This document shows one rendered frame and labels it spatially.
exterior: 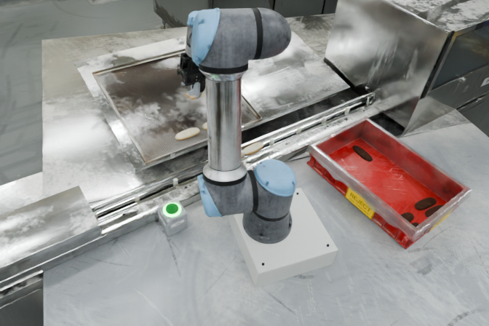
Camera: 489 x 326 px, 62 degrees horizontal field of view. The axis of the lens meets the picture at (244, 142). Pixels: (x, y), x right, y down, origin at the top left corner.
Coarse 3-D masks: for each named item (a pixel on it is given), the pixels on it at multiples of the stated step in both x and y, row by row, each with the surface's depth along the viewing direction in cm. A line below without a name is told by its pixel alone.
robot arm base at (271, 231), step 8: (248, 216) 119; (256, 216) 116; (288, 216) 118; (248, 224) 119; (256, 224) 117; (264, 224) 116; (272, 224) 115; (280, 224) 116; (288, 224) 119; (248, 232) 120; (256, 232) 118; (264, 232) 118; (272, 232) 117; (280, 232) 117; (288, 232) 120; (256, 240) 119; (264, 240) 118; (272, 240) 118; (280, 240) 119
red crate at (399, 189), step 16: (352, 144) 166; (368, 144) 167; (336, 160) 159; (352, 160) 159; (384, 160) 161; (368, 176) 153; (384, 176) 154; (400, 176) 155; (384, 192) 148; (400, 192) 149; (416, 192) 149; (432, 192) 150; (400, 208) 143; (384, 224) 134; (400, 240) 131; (416, 240) 132
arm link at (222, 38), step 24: (216, 24) 86; (240, 24) 87; (192, 48) 94; (216, 48) 88; (240, 48) 89; (216, 72) 90; (240, 72) 92; (216, 96) 94; (240, 96) 97; (216, 120) 97; (240, 120) 100; (216, 144) 100; (240, 144) 103; (216, 168) 103; (240, 168) 105; (216, 192) 104; (240, 192) 105; (216, 216) 108
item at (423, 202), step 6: (426, 198) 146; (432, 198) 147; (420, 204) 144; (426, 204) 144; (432, 204) 145; (426, 210) 142; (432, 210) 142; (402, 216) 139; (408, 216) 139; (426, 216) 141
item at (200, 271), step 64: (448, 128) 180; (320, 192) 146; (128, 256) 121; (192, 256) 123; (384, 256) 128; (448, 256) 130; (64, 320) 106; (128, 320) 107; (192, 320) 108; (256, 320) 110; (320, 320) 111; (384, 320) 113; (448, 320) 114
